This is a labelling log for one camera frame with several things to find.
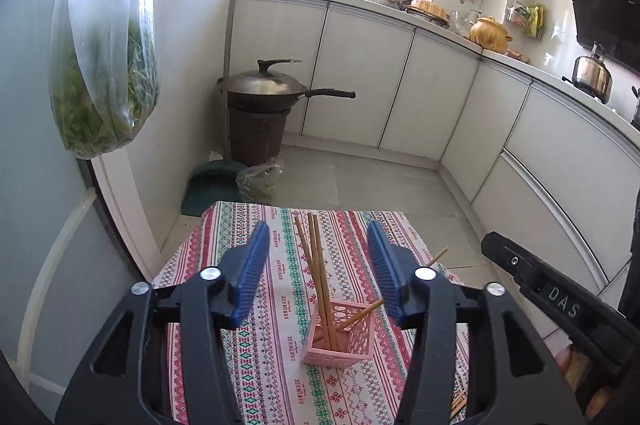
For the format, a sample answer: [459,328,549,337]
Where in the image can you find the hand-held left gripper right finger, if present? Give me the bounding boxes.
[366,220,587,425]

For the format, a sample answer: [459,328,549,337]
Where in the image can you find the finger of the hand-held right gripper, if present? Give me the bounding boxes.
[480,231,540,292]

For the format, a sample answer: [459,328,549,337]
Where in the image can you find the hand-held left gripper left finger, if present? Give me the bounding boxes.
[55,221,272,425]

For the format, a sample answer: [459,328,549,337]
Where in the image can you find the wooden chopstick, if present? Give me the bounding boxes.
[293,217,332,348]
[307,213,333,350]
[313,213,337,351]
[449,384,469,423]
[335,248,449,332]

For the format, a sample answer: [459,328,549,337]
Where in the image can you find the pink plastic basket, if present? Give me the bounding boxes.
[300,298,377,365]

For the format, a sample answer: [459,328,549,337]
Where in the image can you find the person's right hand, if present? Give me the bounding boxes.
[554,346,623,425]

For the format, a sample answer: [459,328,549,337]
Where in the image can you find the patterned striped tablecloth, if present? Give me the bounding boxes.
[150,200,474,425]

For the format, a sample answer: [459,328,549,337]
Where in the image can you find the clear plastic bag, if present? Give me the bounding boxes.
[235,156,286,205]

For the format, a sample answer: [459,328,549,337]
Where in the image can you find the green dustpan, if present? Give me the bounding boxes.
[180,158,249,217]

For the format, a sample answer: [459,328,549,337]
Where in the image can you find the brown plastic bin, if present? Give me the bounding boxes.
[227,102,291,167]

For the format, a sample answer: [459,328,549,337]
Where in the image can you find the white kitchen cabinets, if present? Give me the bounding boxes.
[232,0,640,342]

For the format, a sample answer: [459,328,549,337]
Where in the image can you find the black wok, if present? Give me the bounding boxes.
[217,74,357,112]

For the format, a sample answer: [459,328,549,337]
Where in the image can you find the steel wok lid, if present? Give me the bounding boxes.
[226,59,307,98]

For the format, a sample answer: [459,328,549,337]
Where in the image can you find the steel kettle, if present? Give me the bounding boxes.
[562,42,615,104]

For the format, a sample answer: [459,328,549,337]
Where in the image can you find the yellow clay pot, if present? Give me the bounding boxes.
[468,16,514,54]

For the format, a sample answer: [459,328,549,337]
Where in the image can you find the plastic bag of greens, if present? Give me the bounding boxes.
[47,0,164,159]

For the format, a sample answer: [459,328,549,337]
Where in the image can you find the woven basket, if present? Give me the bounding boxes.
[405,0,451,24]

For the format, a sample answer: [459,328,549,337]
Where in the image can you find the broom handle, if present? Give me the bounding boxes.
[222,0,258,160]

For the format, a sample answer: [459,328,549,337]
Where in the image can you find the wall rack with packets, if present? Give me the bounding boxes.
[505,0,546,40]

